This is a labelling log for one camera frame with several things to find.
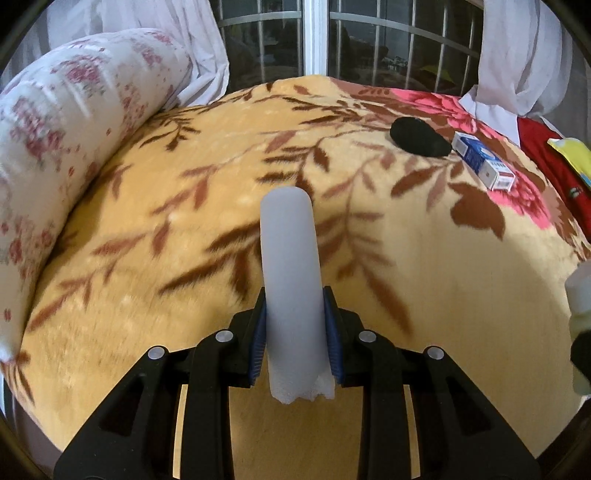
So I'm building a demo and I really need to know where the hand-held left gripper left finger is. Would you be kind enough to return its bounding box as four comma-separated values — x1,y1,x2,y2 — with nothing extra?
53,286,269,480

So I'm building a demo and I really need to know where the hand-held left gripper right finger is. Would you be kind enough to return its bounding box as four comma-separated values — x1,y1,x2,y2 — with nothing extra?
323,285,542,480

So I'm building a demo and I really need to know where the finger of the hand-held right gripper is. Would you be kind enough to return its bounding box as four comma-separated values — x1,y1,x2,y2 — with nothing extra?
570,331,591,385

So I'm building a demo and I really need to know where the white bottle with green label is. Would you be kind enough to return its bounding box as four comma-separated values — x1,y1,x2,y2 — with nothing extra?
564,271,591,396

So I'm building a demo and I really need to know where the white translucent cylinder tube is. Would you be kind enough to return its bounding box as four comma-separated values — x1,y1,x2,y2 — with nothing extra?
259,185,336,406

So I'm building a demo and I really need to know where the yellow floral fleece blanket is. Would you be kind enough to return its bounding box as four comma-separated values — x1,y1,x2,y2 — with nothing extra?
0,74,591,480

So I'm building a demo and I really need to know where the red fleece blanket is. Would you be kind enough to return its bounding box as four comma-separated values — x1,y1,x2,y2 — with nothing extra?
517,115,591,243

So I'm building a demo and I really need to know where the yellow packet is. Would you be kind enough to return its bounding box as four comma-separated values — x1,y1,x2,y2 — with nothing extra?
547,137,591,191

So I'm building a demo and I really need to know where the blue and white carton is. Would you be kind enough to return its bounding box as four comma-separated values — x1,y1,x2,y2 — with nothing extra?
451,131,515,193

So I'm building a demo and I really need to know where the black cloth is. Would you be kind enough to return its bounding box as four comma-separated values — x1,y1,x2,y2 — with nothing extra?
390,116,451,157

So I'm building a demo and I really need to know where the floral white rolled quilt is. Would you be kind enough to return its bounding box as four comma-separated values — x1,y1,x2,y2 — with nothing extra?
0,28,194,361

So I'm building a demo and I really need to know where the sheer pink-patterned curtain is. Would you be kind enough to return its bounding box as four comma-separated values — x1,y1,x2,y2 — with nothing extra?
46,0,230,108
458,0,583,145

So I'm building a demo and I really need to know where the white-framed barred window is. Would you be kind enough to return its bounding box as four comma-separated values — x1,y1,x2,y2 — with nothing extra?
210,0,486,99

